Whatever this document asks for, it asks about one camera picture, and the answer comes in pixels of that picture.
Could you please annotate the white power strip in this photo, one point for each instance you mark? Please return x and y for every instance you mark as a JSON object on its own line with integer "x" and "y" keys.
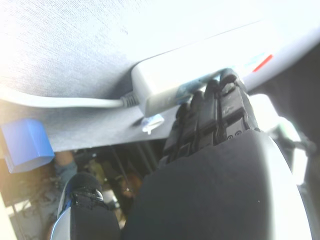
{"x": 187, "y": 65}

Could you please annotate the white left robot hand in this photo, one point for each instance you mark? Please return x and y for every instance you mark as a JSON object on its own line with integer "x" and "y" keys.
{"x": 212, "y": 195}

